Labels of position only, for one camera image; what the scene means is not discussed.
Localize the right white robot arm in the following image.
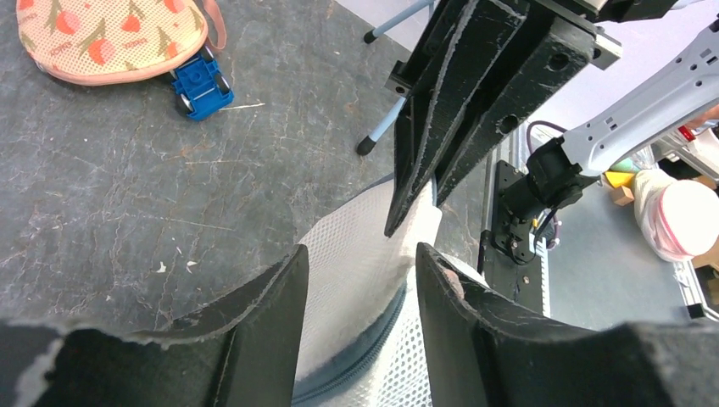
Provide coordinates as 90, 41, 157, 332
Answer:
384, 1, 718, 236

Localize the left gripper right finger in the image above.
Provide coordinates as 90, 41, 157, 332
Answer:
416, 243, 718, 406

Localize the light blue slotted cable duct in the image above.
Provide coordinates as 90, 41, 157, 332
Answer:
530, 233, 551, 318

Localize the light blue tripod stand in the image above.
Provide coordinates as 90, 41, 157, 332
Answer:
355, 0, 435, 157

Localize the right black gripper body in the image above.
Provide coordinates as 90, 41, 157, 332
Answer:
389, 1, 677, 96

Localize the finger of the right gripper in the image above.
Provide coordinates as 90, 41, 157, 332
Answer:
438, 22, 592, 203
384, 1, 539, 237

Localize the floral peach laundry bag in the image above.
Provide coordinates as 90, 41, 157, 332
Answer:
15, 0, 227, 86

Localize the white mesh laundry bag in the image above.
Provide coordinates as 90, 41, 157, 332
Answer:
291, 174, 488, 407

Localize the blue toy car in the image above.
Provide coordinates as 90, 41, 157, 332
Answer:
170, 45, 234, 121

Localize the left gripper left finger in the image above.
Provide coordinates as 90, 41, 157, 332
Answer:
1, 245, 309, 406

